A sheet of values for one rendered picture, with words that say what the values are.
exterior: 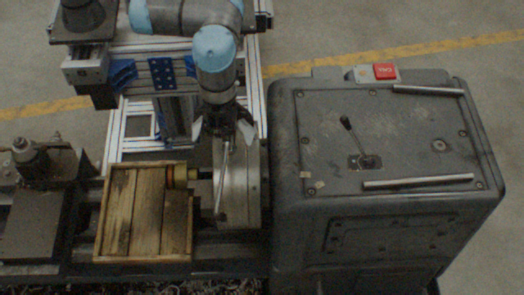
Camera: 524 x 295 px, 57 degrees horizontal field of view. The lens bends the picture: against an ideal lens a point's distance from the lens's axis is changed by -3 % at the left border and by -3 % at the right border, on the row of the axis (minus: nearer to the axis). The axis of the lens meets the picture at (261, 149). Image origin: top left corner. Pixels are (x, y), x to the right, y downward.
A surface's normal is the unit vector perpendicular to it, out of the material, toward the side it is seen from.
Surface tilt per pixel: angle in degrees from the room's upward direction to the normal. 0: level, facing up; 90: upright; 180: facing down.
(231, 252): 0
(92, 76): 90
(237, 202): 61
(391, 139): 0
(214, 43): 5
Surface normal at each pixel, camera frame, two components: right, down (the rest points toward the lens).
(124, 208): 0.00, -0.58
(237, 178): 0.03, 0.01
